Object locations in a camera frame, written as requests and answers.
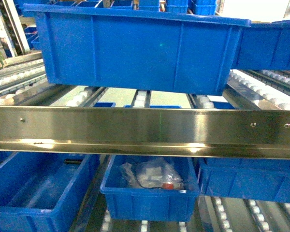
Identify blue bin at right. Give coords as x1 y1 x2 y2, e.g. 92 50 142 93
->
232 20 290 70

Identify lower right blue bin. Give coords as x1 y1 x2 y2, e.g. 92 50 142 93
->
196 158 290 203

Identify lower left blue bin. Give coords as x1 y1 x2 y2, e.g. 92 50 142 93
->
0 152 100 232

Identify plastic bagged parts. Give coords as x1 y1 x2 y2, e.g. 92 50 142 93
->
119 158 184 190

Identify small blue bin with bags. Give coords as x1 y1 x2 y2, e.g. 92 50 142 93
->
100 155 200 222

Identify steel front rail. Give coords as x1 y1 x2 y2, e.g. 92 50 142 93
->
0 106 290 160

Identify large blue plastic bin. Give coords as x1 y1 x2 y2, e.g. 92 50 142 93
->
24 2 251 96

